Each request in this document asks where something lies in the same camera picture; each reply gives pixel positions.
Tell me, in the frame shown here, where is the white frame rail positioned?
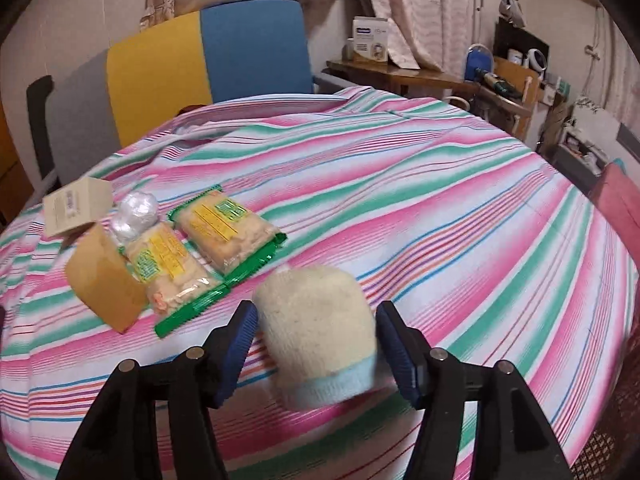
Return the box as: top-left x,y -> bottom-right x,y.
312,72 -> 351,96

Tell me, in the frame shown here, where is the green power drill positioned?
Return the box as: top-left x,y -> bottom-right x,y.
480,71 -> 521,98

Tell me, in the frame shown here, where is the blue round device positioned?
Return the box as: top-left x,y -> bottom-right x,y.
465,46 -> 493,81

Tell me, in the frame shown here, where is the wooden wardrobe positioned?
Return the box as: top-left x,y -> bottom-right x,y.
0,105 -> 31,226

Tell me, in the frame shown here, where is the light wooden rack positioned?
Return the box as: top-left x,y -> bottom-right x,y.
492,57 -> 543,141

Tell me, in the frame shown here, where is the pink green striped tablecloth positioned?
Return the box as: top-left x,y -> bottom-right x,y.
0,85 -> 640,480

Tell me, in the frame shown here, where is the green edged snack packet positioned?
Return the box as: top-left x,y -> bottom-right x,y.
120,222 -> 231,338
166,185 -> 288,277

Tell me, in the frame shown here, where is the cream knitted sock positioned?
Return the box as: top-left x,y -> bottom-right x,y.
254,266 -> 377,410

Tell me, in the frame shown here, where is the white printed carton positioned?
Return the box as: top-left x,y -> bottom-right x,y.
351,16 -> 390,63

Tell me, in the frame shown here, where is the black flat panel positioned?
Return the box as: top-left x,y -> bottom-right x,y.
494,22 -> 550,66

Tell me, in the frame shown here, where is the pink cushion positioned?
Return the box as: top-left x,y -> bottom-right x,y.
590,162 -> 640,261

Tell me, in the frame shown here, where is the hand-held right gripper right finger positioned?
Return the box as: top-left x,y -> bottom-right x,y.
375,301 -> 573,480

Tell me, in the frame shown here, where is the beige cardboard box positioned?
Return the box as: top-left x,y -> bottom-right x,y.
42,177 -> 114,237

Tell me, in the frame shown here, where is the wooden side shelf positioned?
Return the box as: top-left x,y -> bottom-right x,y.
326,59 -> 481,101

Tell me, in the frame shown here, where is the clear plastic ball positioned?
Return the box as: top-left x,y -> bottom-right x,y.
111,191 -> 160,247

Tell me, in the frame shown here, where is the brown woven seat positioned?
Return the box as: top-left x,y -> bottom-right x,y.
570,400 -> 640,480

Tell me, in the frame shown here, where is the pink striped curtain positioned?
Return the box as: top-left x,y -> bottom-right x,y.
360,0 -> 483,73

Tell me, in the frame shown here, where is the yellow sponge block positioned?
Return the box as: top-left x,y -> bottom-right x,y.
65,222 -> 149,335

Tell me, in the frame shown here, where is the grey yellow blue chair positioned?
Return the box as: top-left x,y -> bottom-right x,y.
45,0 -> 318,181

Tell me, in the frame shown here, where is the white storage box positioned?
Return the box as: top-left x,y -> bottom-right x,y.
557,125 -> 608,176

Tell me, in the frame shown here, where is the black rolled mat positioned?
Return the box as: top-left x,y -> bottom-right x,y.
26,75 -> 60,191

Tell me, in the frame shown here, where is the grey hanging bag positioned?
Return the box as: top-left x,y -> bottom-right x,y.
500,0 -> 528,28

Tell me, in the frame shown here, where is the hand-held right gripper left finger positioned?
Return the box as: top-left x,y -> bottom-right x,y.
57,300 -> 259,480

